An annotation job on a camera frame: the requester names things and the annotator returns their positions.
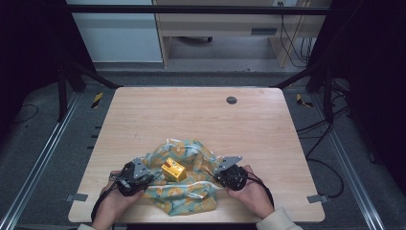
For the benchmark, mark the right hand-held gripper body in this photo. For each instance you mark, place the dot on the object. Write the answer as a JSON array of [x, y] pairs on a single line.
[[232, 175]]

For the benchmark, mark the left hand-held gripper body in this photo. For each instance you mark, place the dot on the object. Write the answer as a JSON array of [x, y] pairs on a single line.
[[132, 179]]

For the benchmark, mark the small yellow box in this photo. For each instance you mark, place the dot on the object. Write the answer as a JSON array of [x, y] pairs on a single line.
[[174, 170]]

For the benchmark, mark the person's right hand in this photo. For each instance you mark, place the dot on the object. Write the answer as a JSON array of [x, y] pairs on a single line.
[[252, 196]]

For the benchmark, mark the person's left hand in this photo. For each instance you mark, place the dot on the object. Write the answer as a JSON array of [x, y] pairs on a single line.
[[111, 204]]

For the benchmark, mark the grey round table grommet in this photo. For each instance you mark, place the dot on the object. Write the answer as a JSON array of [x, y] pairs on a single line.
[[231, 100]]

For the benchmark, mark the yellow black floor tape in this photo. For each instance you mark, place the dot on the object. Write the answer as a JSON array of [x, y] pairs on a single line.
[[97, 100], [303, 101]]

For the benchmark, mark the white cabinet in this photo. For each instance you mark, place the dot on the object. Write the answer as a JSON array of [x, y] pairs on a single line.
[[118, 35]]

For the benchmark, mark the light wooden desk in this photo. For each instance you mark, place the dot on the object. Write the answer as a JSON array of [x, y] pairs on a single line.
[[223, 24]]

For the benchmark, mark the grey table edge bracket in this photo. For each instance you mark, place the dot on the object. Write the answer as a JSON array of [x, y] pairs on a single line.
[[317, 198], [76, 197]]

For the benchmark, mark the aluminium floor rail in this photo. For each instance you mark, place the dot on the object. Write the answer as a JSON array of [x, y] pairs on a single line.
[[351, 166], [41, 159]]

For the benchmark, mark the black metal frame strut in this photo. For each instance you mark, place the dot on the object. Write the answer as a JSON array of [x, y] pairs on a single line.
[[79, 76], [319, 80]]

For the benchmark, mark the black horizontal frame bar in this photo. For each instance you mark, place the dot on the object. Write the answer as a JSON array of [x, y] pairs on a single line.
[[191, 9]]

